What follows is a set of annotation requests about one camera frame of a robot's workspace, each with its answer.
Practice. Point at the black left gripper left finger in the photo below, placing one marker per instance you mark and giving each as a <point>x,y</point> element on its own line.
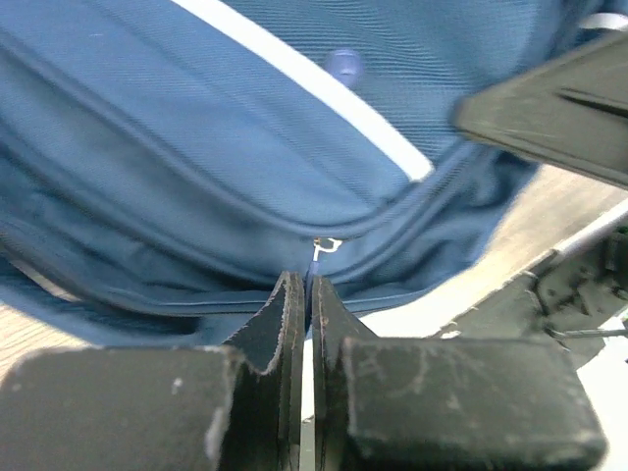
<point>235,406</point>

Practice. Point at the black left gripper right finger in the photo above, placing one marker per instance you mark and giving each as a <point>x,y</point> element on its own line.
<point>433,404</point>

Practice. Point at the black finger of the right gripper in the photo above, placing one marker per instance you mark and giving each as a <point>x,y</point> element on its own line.
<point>570,113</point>

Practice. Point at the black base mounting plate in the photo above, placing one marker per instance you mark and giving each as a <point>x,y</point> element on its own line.
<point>562,296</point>

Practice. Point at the blue student backpack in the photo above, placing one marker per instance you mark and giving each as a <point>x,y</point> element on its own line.
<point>162,162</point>

